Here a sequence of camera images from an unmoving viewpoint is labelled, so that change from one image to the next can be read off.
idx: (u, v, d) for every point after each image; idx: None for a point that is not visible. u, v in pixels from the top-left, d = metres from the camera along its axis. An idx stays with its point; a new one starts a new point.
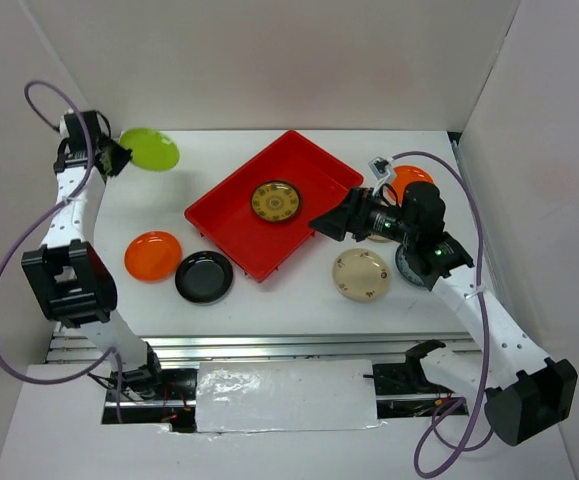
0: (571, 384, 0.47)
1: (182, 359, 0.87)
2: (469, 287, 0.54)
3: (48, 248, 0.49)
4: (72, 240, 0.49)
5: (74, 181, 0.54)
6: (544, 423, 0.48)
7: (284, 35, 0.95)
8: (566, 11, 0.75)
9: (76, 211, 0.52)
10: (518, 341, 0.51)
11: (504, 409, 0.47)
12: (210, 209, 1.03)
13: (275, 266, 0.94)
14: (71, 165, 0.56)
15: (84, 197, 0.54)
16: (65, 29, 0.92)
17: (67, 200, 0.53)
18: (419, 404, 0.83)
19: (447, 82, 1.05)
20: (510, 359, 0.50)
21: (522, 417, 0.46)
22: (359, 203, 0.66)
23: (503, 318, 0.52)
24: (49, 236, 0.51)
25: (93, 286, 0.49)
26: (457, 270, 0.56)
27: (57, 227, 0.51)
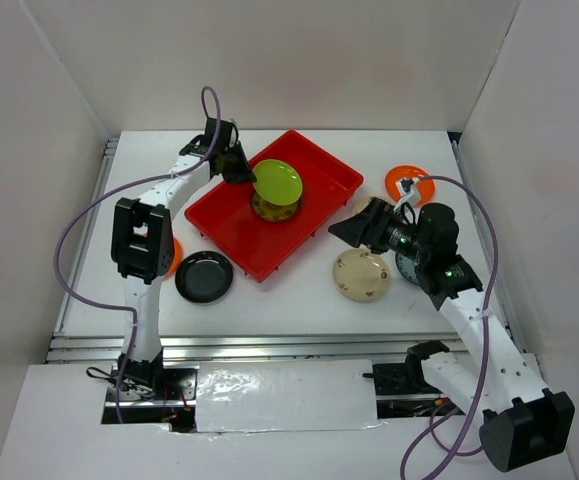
0: (568, 417, 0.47)
1: (182, 359, 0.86)
2: (475, 310, 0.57)
3: (140, 203, 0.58)
4: (159, 204, 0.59)
5: (186, 165, 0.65)
6: (535, 450, 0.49)
7: (284, 34, 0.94)
8: (567, 11, 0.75)
9: (175, 185, 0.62)
10: (517, 369, 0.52)
11: (497, 434, 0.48)
12: (209, 210, 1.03)
13: (275, 266, 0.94)
14: (191, 152, 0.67)
15: (187, 179, 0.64)
16: (63, 28, 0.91)
17: (173, 175, 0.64)
18: (418, 404, 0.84)
19: (447, 82, 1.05)
20: (507, 385, 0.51)
21: (513, 445, 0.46)
22: (378, 216, 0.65)
23: (505, 346, 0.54)
24: (146, 194, 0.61)
25: (154, 245, 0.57)
26: (464, 293, 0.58)
27: (155, 191, 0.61)
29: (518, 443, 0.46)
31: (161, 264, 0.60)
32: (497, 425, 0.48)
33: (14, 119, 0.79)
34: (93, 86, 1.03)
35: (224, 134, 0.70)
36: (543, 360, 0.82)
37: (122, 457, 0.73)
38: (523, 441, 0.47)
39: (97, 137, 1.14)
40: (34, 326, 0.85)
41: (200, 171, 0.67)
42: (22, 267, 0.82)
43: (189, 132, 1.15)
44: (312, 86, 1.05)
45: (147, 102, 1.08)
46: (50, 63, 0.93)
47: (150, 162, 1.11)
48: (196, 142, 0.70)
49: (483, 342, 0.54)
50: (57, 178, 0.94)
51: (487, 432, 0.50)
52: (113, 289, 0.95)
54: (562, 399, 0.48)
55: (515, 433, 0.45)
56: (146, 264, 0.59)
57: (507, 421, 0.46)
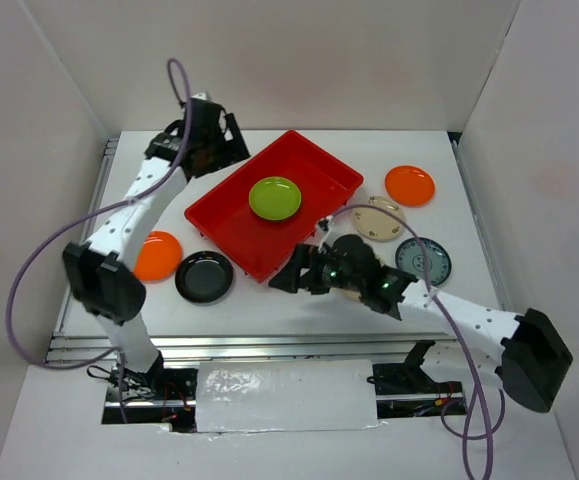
0: (546, 327, 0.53)
1: (183, 360, 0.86)
2: (425, 296, 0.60)
3: (90, 250, 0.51)
4: (111, 251, 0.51)
5: (151, 178, 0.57)
6: (556, 376, 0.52)
7: (284, 34, 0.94)
8: (567, 11, 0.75)
9: (132, 216, 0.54)
10: (486, 316, 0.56)
11: (517, 378, 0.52)
12: (210, 209, 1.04)
13: (275, 265, 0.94)
14: (159, 156, 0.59)
15: (148, 202, 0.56)
16: (63, 27, 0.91)
17: (131, 201, 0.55)
18: (418, 404, 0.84)
19: (447, 82, 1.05)
20: (489, 333, 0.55)
21: (532, 380, 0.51)
22: (306, 259, 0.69)
23: (466, 306, 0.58)
24: (97, 236, 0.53)
25: (116, 297, 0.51)
26: (408, 290, 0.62)
27: (107, 228, 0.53)
29: (537, 376, 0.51)
31: (132, 307, 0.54)
32: (511, 374, 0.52)
33: (14, 118, 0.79)
34: (93, 86, 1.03)
35: (203, 122, 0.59)
36: None
37: (123, 457, 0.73)
38: (539, 371, 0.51)
39: (97, 137, 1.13)
40: (34, 325, 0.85)
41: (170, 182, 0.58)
42: (23, 267, 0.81)
43: None
44: (312, 86, 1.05)
45: (147, 103, 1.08)
46: (51, 63, 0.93)
47: None
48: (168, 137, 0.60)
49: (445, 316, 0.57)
50: (57, 178, 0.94)
51: (511, 388, 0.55)
52: None
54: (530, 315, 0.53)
55: (523, 369, 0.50)
56: (112, 311, 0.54)
57: (515, 368, 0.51)
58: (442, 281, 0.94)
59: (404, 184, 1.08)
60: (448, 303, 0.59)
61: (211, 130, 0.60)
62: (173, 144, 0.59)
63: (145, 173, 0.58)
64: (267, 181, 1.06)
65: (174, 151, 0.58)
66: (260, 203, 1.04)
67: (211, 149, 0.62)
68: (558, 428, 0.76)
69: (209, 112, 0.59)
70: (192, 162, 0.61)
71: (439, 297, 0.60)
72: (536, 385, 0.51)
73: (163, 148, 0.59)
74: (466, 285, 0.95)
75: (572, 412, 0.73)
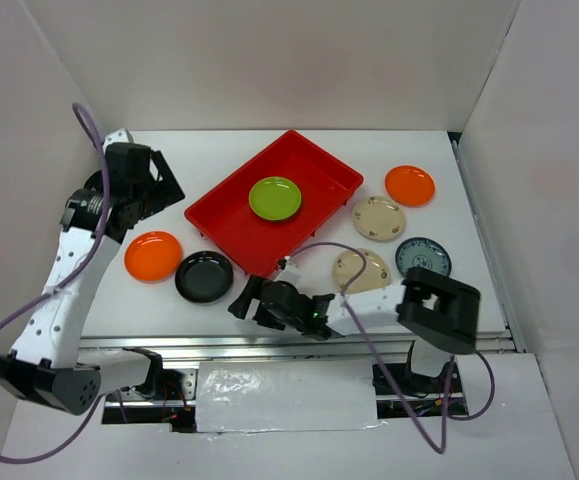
0: (424, 275, 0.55)
1: (184, 360, 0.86)
2: (339, 306, 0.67)
3: (17, 361, 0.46)
4: (42, 361, 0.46)
5: (72, 256, 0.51)
6: (464, 316, 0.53)
7: (284, 34, 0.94)
8: (567, 11, 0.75)
9: (59, 310, 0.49)
10: (380, 295, 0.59)
11: (431, 335, 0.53)
12: (210, 210, 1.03)
13: (275, 265, 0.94)
14: (79, 224, 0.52)
15: (75, 288, 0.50)
16: (62, 27, 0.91)
17: (54, 291, 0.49)
18: (419, 404, 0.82)
19: (447, 82, 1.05)
20: (384, 307, 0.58)
21: (438, 329, 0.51)
22: (257, 289, 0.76)
23: (365, 296, 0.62)
24: (22, 341, 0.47)
25: (60, 402, 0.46)
26: (333, 309, 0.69)
27: (32, 331, 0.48)
29: (442, 323, 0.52)
31: (86, 401, 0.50)
32: (425, 334, 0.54)
33: (14, 119, 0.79)
34: (93, 86, 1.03)
35: (127, 172, 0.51)
36: (542, 359, 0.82)
37: (123, 457, 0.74)
38: (441, 317, 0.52)
39: (97, 137, 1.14)
40: None
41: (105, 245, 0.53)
42: (23, 267, 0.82)
43: (189, 132, 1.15)
44: (311, 86, 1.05)
45: (147, 103, 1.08)
46: (50, 63, 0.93)
47: None
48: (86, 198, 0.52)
49: (352, 314, 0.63)
50: (57, 178, 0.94)
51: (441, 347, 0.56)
52: (111, 289, 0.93)
54: (409, 274, 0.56)
55: (422, 322, 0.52)
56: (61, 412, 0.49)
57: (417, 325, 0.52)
58: None
59: (404, 184, 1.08)
60: (353, 302, 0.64)
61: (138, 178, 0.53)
62: (93, 207, 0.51)
63: (64, 250, 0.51)
64: (265, 182, 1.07)
65: (95, 216, 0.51)
66: (261, 203, 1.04)
67: (142, 198, 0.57)
68: (558, 428, 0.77)
69: (132, 160, 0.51)
70: (121, 219, 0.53)
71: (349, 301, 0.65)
72: (445, 332, 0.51)
73: (81, 215, 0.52)
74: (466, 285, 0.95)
75: (572, 413, 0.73)
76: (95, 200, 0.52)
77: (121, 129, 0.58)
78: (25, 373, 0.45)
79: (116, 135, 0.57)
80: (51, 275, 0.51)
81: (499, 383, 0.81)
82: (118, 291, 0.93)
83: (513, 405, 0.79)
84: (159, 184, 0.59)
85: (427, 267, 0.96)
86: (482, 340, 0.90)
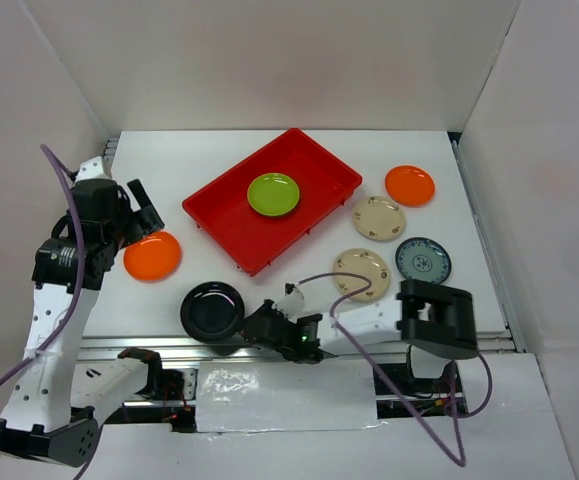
0: (417, 285, 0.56)
1: (189, 358, 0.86)
2: (331, 329, 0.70)
3: (8, 430, 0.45)
4: (35, 427, 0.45)
5: (50, 315, 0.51)
6: (461, 319, 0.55)
7: (284, 34, 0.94)
8: (568, 11, 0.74)
9: (45, 371, 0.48)
10: (375, 312, 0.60)
11: (438, 347, 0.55)
12: (209, 202, 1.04)
13: (267, 260, 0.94)
14: (53, 279, 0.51)
15: (57, 348, 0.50)
16: (62, 29, 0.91)
17: (36, 355, 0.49)
18: (419, 404, 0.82)
19: (447, 81, 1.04)
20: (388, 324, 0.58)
21: (445, 342, 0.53)
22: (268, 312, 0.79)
23: (359, 316, 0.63)
24: (10, 409, 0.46)
25: (60, 461, 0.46)
26: (321, 330, 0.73)
27: (21, 396, 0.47)
29: (443, 331, 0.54)
31: (86, 450, 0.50)
32: (428, 346, 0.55)
33: (14, 118, 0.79)
34: (93, 87, 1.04)
35: (95, 215, 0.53)
36: (543, 360, 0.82)
37: (123, 457, 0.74)
38: (441, 325, 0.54)
39: (97, 137, 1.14)
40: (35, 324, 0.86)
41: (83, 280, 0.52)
42: (23, 267, 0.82)
43: (189, 132, 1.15)
44: (311, 86, 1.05)
45: (147, 103, 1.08)
46: (50, 63, 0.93)
47: (150, 162, 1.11)
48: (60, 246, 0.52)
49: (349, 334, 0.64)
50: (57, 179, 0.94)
51: (445, 356, 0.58)
52: (108, 288, 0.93)
54: (402, 287, 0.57)
55: (428, 329, 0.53)
56: None
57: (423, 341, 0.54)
58: (441, 282, 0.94)
59: (403, 184, 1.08)
60: (346, 322, 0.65)
61: (107, 217, 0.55)
62: (65, 258, 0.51)
63: (39, 310, 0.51)
64: (262, 177, 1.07)
65: (69, 268, 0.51)
66: (259, 199, 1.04)
67: (115, 237, 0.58)
68: (558, 428, 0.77)
69: (98, 200, 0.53)
70: (96, 266, 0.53)
71: (342, 321, 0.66)
72: (447, 340, 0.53)
73: (53, 268, 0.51)
74: (466, 285, 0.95)
75: (572, 413, 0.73)
76: (66, 250, 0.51)
77: (96, 160, 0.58)
78: (20, 441, 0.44)
79: (91, 166, 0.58)
80: (31, 338, 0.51)
81: (499, 383, 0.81)
82: (118, 291, 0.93)
83: (512, 405, 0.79)
84: (136, 215, 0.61)
85: (427, 267, 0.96)
86: (482, 340, 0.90)
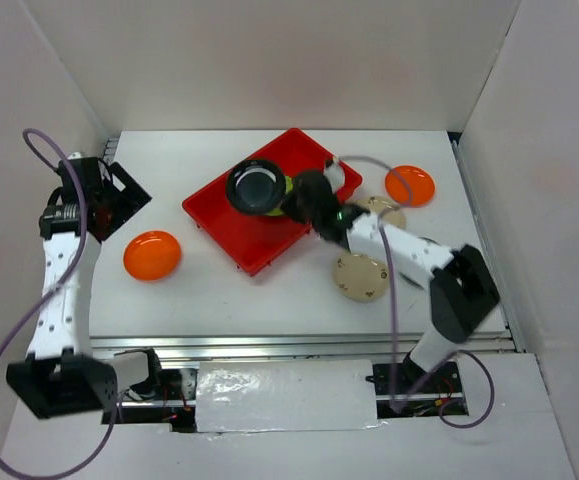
0: (475, 259, 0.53)
1: (183, 359, 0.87)
2: (370, 225, 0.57)
3: (37, 361, 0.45)
4: (66, 352, 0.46)
5: (62, 257, 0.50)
6: (486, 308, 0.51)
7: (284, 35, 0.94)
8: (568, 11, 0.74)
9: (66, 304, 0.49)
10: (423, 247, 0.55)
11: (444, 309, 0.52)
12: (209, 202, 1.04)
13: (267, 259, 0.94)
14: (59, 229, 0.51)
15: (75, 280, 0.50)
16: (62, 29, 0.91)
17: (56, 289, 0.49)
18: (419, 404, 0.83)
19: (447, 81, 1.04)
20: (424, 263, 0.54)
21: (457, 310, 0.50)
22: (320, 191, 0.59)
23: (405, 235, 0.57)
24: (38, 343, 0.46)
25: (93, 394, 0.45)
26: (359, 222, 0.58)
27: (46, 329, 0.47)
29: (465, 305, 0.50)
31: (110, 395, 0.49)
32: (440, 302, 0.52)
33: (14, 118, 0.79)
34: (93, 87, 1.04)
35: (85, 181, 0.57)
36: (543, 360, 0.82)
37: (123, 457, 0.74)
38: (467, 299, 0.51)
39: (97, 137, 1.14)
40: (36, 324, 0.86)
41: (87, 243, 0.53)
42: (23, 267, 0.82)
43: (189, 132, 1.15)
44: (311, 86, 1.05)
45: (147, 103, 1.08)
46: (50, 63, 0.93)
47: (150, 162, 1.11)
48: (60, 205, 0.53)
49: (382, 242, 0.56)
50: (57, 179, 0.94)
51: (441, 322, 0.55)
52: (109, 287, 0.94)
54: (466, 252, 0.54)
55: (446, 292, 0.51)
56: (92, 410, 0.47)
57: (442, 294, 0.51)
58: None
59: (403, 184, 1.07)
60: (389, 232, 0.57)
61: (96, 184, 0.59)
62: (69, 213, 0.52)
63: (51, 254, 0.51)
64: None
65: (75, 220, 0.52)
66: None
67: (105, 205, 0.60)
68: (558, 428, 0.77)
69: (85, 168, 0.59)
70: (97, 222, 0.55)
71: (384, 229, 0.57)
72: (460, 310, 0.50)
73: (58, 223, 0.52)
74: None
75: (572, 413, 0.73)
76: (69, 208, 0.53)
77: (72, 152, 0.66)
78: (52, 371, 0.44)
79: None
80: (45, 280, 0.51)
81: (499, 383, 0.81)
82: (118, 291, 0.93)
83: (513, 406, 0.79)
84: None
85: None
86: (482, 340, 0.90)
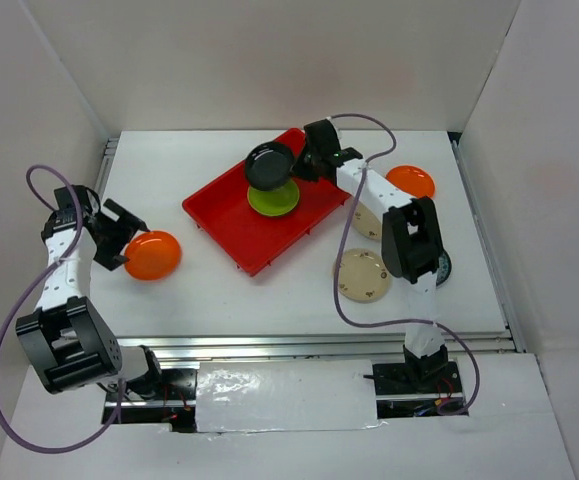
0: (428, 208, 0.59)
1: (174, 359, 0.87)
2: (356, 168, 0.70)
3: (44, 312, 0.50)
4: (70, 298, 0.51)
5: (64, 244, 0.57)
6: (424, 253, 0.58)
7: (284, 35, 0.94)
8: (568, 10, 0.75)
9: (68, 270, 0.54)
10: (390, 190, 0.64)
11: (388, 246, 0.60)
12: (208, 202, 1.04)
13: (267, 259, 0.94)
14: (58, 229, 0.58)
15: (76, 255, 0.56)
16: (62, 29, 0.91)
17: (59, 261, 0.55)
18: (418, 403, 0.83)
19: (447, 81, 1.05)
20: (384, 201, 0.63)
21: (397, 249, 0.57)
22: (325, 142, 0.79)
23: (382, 182, 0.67)
24: (44, 300, 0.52)
25: (97, 340, 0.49)
26: (349, 163, 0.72)
27: (51, 289, 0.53)
29: (405, 245, 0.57)
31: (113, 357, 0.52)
32: (387, 241, 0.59)
33: (14, 118, 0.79)
34: (93, 87, 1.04)
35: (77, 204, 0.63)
36: (543, 359, 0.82)
37: (123, 457, 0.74)
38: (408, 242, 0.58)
39: (97, 137, 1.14)
40: None
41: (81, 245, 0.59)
42: (23, 266, 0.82)
43: (189, 132, 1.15)
44: (311, 86, 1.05)
45: (147, 103, 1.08)
46: (50, 63, 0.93)
47: (150, 162, 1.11)
48: (57, 217, 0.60)
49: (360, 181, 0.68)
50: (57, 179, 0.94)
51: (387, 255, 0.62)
52: (109, 287, 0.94)
54: (421, 199, 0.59)
55: (394, 227, 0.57)
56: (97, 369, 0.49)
57: (389, 233, 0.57)
58: (441, 282, 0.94)
59: (403, 183, 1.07)
60: (369, 175, 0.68)
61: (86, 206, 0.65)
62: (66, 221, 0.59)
63: (53, 244, 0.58)
64: None
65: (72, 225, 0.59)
66: (259, 199, 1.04)
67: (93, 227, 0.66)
68: (558, 428, 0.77)
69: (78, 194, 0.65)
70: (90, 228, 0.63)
71: (367, 171, 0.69)
72: (401, 250, 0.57)
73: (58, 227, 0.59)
74: (466, 285, 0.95)
75: (572, 413, 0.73)
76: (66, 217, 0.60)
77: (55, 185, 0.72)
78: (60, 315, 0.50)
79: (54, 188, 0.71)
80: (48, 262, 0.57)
81: (499, 383, 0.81)
82: (118, 291, 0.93)
83: (513, 406, 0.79)
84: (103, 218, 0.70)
85: None
86: (482, 340, 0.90)
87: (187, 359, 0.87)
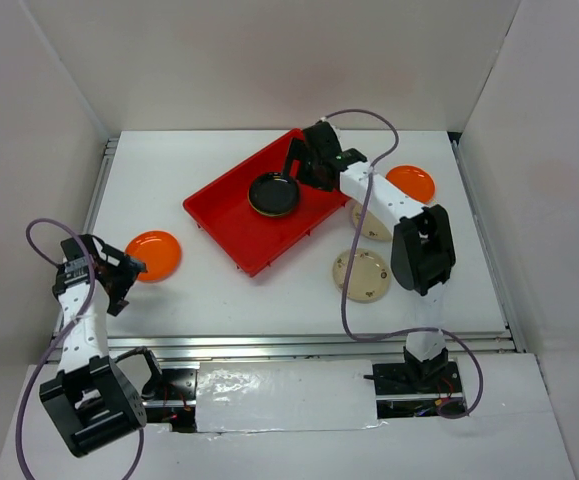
0: (442, 222, 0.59)
1: (174, 359, 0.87)
2: (362, 174, 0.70)
3: (66, 375, 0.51)
4: (92, 358, 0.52)
5: (78, 300, 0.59)
6: (437, 264, 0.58)
7: (284, 34, 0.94)
8: (568, 10, 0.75)
9: (87, 328, 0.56)
10: (398, 199, 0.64)
11: (399, 254, 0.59)
12: (209, 203, 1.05)
13: (267, 260, 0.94)
14: (71, 284, 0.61)
15: (92, 311, 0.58)
16: (62, 30, 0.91)
17: (76, 318, 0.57)
18: (418, 404, 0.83)
19: (447, 81, 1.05)
20: (394, 212, 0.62)
21: (409, 257, 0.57)
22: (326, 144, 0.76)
23: (391, 189, 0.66)
24: (65, 362, 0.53)
25: (122, 399, 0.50)
26: (354, 166, 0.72)
27: (71, 350, 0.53)
29: (417, 256, 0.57)
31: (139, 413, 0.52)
32: (399, 250, 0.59)
33: (14, 118, 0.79)
34: (93, 86, 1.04)
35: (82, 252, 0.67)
36: (543, 359, 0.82)
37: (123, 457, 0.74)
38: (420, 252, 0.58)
39: (97, 137, 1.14)
40: (36, 324, 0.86)
41: (97, 299, 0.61)
42: (23, 266, 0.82)
43: (189, 132, 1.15)
44: (311, 86, 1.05)
45: (147, 103, 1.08)
46: (50, 63, 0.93)
47: (150, 162, 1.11)
48: (66, 270, 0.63)
49: (368, 188, 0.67)
50: (56, 179, 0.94)
51: (397, 267, 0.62)
52: None
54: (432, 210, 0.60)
55: (407, 238, 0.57)
56: (121, 428, 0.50)
57: (401, 240, 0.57)
58: None
59: (403, 184, 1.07)
60: (376, 180, 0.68)
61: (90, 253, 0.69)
62: (76, 272, 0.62)
63: (69, 300, 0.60)
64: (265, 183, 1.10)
65: (84, 278, 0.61)
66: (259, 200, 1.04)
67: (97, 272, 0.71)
68: (558, 428, 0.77)
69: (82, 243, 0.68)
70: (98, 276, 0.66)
71: (374, 176, 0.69)
72: (413, 260, 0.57)
73: (70, 280, 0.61)
74: (467, 285, 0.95)
75: (572, 414, 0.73)
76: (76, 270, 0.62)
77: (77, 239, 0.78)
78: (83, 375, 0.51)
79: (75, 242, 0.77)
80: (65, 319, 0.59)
81: (499, 383, 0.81)
82: None
83: (513, 406, 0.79)
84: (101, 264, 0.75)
85: None
86: (482, 340, 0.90)
87: (187, 359, 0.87)
